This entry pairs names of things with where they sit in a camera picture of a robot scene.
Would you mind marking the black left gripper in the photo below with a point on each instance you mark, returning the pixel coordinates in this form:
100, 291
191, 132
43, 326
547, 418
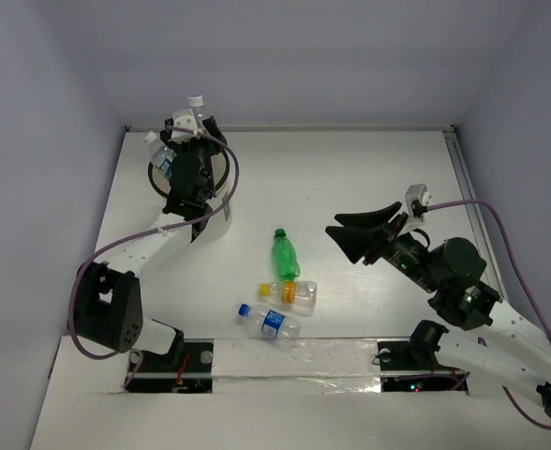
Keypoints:
210, 129

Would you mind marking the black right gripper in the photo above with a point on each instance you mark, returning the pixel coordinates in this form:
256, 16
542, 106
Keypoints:
364, 233

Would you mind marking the clear bottle white cap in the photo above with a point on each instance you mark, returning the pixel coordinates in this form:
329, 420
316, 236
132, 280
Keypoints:
197, 105

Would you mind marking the green plastic bottle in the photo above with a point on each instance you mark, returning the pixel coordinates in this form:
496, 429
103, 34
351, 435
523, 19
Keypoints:
284, 257

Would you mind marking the blue label blue cap bottle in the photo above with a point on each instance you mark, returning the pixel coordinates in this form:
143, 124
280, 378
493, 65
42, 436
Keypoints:
269, 322

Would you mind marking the clear bottle no label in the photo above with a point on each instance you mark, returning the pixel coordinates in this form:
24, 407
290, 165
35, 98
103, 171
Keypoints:
161, 156

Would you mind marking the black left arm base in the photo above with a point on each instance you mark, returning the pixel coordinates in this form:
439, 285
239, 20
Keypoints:
190, 373

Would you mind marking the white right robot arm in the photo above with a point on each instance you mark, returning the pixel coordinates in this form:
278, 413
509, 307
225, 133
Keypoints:
477, 329

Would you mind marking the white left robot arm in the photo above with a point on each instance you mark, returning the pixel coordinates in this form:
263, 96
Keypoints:
105, 305

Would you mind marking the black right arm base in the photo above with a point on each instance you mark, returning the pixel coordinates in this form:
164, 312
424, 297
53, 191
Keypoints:
410, 365

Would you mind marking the black rimmed white bin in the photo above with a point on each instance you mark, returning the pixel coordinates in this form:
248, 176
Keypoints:
162, 186

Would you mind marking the orange label yellow cap bottle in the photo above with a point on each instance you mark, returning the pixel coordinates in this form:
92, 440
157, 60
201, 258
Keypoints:
302, 294

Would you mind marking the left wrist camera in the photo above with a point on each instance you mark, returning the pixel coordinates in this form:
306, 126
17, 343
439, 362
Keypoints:
187, 126

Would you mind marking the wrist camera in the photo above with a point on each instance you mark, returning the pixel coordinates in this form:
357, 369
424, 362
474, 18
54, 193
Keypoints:
187, 126
417, 199

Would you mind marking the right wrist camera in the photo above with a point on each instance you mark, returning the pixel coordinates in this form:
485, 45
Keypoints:
417, 199

